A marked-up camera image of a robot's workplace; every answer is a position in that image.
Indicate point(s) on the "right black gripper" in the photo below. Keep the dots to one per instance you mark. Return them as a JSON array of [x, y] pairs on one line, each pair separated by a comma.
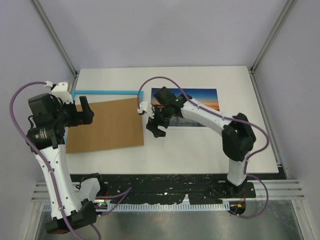
[[157, 131]]

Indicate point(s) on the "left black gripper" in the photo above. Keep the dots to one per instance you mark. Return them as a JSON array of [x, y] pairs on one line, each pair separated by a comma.
[[84, 117]]

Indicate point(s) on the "blue picture frame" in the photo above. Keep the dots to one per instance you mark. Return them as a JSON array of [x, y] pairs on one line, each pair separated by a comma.
[[107, 92]]

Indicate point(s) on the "brown backing board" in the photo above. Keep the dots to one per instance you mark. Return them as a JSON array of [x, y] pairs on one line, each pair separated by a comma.
[[107, 125]]

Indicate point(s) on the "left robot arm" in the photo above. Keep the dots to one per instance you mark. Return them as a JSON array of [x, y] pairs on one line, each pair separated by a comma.
[[70, 210]]

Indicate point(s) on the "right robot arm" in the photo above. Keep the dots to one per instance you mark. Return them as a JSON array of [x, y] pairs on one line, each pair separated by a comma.
[[238, 138]]

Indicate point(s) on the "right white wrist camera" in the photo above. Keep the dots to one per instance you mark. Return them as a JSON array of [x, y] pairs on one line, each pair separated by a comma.
[[143, 108]]

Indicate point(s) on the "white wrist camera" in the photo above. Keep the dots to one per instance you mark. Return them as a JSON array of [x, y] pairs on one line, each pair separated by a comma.
[[143, 108], [60, 90]]

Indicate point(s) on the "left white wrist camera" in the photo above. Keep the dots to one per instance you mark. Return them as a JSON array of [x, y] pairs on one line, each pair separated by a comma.
[[60, 90]]

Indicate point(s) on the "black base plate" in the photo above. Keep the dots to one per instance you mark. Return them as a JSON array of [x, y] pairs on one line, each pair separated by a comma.
[[169, 189]]

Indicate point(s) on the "left aluminium post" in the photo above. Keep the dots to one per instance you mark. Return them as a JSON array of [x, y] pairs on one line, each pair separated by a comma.
[[54, 36]]

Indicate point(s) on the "aluminium post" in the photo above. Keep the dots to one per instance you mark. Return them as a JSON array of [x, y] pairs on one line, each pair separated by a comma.
[[54, 36], [275, 30]]

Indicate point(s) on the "perforated cable duct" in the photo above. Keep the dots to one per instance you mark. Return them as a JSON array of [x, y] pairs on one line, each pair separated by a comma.
[[182, 207]]

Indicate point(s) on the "aluminium rail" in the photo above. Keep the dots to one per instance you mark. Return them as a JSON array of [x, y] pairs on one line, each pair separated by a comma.
[[287, 189]]

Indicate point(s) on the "right aluminium post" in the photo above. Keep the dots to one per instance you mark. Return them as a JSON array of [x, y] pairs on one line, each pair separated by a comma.
[[275, 30]]

